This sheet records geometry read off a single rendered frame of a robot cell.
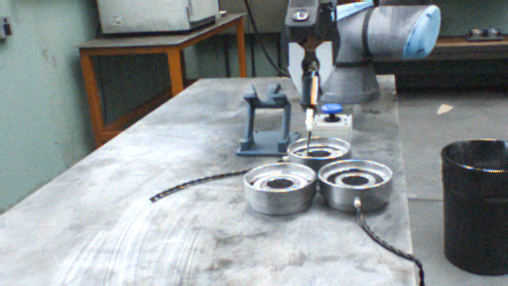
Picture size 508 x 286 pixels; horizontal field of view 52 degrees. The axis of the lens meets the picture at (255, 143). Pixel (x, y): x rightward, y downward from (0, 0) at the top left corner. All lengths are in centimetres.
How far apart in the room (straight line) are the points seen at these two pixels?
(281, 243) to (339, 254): 8
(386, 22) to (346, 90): 18
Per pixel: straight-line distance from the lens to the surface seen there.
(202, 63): 510
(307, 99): 85
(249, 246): 67
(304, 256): 64
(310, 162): 82
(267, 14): 463
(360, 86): 128
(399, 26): 121
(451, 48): 424
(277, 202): 72
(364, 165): 81
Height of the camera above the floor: 113
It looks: 19 degrees down
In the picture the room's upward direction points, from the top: 4 degrees counter-clockwise
